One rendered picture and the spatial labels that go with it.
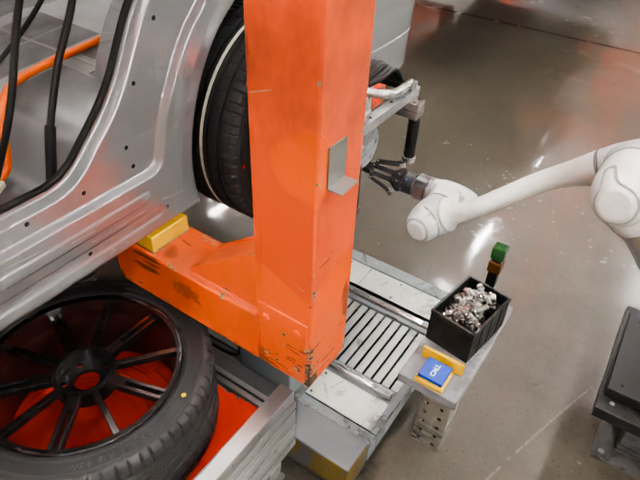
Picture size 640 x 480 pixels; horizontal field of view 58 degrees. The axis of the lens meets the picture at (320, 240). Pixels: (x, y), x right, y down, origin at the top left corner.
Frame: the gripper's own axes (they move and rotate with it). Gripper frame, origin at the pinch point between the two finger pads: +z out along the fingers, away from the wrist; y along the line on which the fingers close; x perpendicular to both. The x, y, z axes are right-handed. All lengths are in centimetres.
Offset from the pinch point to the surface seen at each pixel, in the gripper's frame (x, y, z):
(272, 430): 38, -82, -26
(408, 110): 25.3, 15.7, -16.6
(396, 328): -34, -48, -26
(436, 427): -9, -68, -58
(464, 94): -195, 104, 41
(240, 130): 58, -13, 11
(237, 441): 50, -85, -23
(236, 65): 63, 2, 17
